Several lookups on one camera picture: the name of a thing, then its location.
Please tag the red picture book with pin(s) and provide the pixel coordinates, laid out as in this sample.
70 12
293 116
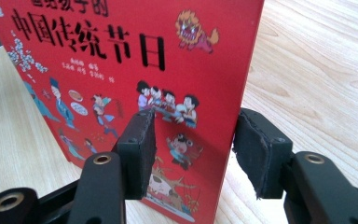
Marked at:
174 71

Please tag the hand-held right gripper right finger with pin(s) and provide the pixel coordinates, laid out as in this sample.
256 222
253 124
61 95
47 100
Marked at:
261 155

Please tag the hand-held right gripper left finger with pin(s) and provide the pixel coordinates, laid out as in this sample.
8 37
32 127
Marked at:
136 155

